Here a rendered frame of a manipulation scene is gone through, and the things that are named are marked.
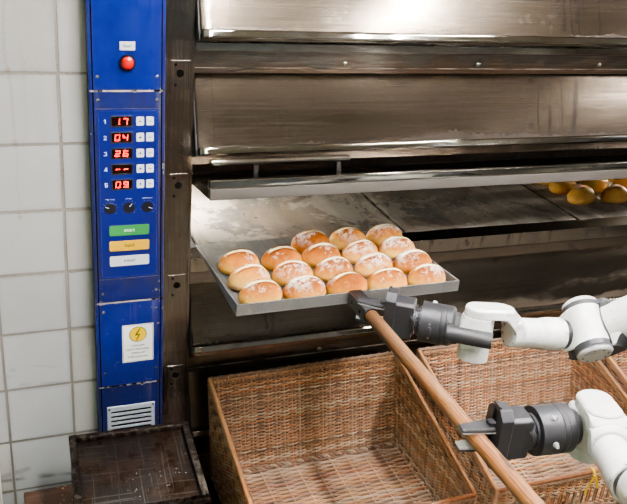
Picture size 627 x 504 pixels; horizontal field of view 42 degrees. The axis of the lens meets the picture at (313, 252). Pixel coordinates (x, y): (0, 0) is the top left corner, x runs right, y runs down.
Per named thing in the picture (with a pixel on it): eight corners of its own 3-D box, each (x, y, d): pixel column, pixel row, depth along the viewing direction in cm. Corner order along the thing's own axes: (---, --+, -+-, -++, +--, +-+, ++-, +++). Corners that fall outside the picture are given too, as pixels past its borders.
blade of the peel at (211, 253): (458, 290, 194) (460, 280, 193) (236, 316, 174) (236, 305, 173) (391, 229, 224) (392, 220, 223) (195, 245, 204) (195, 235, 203)
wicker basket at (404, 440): (200, 460, 222) (203, 374, 210) (386, 427, 242) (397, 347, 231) (255, 598, 181) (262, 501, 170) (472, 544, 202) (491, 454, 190)
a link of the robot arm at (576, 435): (560, 472, 142) (617, 466, 145) (567, 416, 140) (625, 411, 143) (527, 441, 153) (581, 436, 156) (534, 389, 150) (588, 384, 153)
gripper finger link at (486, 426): (456, 425, 141) (488, 422, 143) (463, 436, 138) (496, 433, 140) (457, 417, 140) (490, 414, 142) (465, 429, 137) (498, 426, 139)
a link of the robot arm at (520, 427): (511, 423, 135) (574, 417, 138) (485, 389, 143) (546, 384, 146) (497, 482, 140) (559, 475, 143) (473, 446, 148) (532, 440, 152)
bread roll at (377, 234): (396, 237, 219) (399, 218, 217) (406, 247, 214) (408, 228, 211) (361, 239, 216) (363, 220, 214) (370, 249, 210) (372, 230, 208)
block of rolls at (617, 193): (474, 147, 304) (476, 132, 302) (579, 143, 321) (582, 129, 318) (574, 207, 253) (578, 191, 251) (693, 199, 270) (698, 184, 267)
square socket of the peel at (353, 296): (377, 321, 177) (379, 308, 176) (362, 323, 176) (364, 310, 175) (360, 301, 185) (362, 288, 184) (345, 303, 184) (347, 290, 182)
